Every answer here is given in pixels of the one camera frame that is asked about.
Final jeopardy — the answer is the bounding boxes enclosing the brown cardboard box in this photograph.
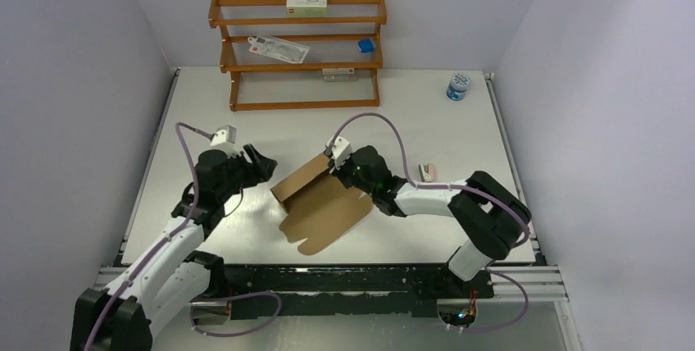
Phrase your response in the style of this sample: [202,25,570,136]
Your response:
[271,153,373,256]

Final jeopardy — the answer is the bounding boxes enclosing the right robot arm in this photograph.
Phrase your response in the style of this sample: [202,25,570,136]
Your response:
[325,145,532,297]

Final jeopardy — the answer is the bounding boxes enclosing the flat plastic blister package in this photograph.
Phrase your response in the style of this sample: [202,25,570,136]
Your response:
[247,35,311,64]

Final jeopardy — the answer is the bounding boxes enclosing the small pink white stapler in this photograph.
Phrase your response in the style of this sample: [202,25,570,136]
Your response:
[418,163,436,183]

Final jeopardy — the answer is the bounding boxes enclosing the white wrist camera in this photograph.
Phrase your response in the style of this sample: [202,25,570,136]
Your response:
[210,125,239,157]
[325,135,353,170]

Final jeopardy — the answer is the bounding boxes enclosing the grey box lower shelf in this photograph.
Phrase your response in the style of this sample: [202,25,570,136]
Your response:
[321,67,357,82]

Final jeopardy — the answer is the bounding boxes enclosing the wooden three-tier shelf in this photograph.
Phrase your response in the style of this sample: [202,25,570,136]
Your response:
[208,0,388,112]

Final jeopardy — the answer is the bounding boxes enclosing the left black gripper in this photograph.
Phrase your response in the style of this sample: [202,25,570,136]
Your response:
[216,143,276,202]

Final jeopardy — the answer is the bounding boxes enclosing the white green box top shelf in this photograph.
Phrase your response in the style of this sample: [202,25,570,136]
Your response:
[286,0,328,18]

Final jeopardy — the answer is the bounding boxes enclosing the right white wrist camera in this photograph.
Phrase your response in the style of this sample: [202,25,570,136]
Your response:
[325,135,353,170]

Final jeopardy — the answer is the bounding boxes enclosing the black base frame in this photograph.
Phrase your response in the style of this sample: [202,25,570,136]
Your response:
[198,263,494,320]

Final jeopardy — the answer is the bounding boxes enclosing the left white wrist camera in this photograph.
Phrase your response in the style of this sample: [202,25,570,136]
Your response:
[210,125,239,157]

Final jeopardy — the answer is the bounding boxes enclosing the blue white round jar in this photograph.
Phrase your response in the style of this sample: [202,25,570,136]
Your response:
[446,73,470,101]

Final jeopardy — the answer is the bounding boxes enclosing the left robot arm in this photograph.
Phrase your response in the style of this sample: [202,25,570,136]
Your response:
[70,144,278,350]

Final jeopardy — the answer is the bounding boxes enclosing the small blue object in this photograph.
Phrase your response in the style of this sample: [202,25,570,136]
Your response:
[357,38,377,53]

